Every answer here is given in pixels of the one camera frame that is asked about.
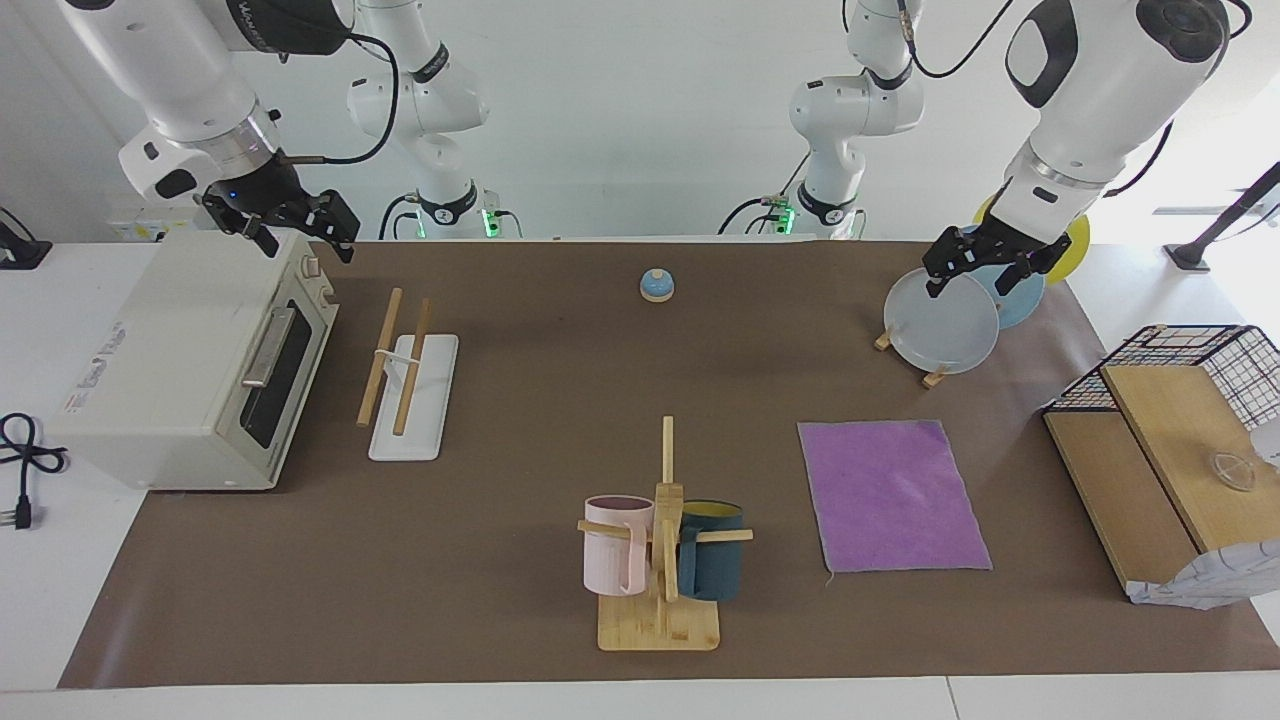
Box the wooden plate rack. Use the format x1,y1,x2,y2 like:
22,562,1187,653
874,330,951,389

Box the yellow plate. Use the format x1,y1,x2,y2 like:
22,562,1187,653
975,195,1091,284

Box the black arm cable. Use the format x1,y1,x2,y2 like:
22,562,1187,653
275,30,401,166
895,0,1016,81

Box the black power cord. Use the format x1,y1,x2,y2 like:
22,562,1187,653
0,413,69,531

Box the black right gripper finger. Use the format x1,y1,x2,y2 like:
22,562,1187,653
305,190,361,264
222,215,281,257

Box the white towel rack wooden bars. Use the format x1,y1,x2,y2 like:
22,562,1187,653
357,288,460,462

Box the wooden mug tree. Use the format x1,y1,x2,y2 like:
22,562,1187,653
577,416,754,653

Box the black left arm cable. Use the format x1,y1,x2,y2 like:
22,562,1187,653
895,0,1016,81

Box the black camera stand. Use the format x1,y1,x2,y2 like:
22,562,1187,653
1163,160,1280,273

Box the black base cable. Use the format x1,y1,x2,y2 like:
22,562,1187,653
378,193,426,241
718,150,813,237

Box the grey plate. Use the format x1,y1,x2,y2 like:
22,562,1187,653
884,267,1001,375

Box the pink mug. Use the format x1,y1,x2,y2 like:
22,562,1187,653
584,495,656,597

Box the purple and grey towel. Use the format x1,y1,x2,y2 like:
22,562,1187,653
797,420,994,575

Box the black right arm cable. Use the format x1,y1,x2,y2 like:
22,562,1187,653
275,30,401,166

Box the light blue plate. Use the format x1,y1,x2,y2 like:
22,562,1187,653
960,225,1047,329

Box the brown table mat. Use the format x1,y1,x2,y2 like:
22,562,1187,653
57,240,1280,689

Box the black clamp mount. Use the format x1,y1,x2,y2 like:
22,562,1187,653
0,207,53,271

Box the wooden bread box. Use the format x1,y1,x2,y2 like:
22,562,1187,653
1042,362,1280,601

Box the cream toaster oven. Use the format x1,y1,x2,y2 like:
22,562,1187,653
45,230,341,493

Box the dark teal mug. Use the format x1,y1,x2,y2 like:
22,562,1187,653
677,500,746,602

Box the wooden box with basket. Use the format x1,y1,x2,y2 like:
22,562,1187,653
1125,540,1280,611

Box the black wire basket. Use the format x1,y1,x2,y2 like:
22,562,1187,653
1042,324,1280,433

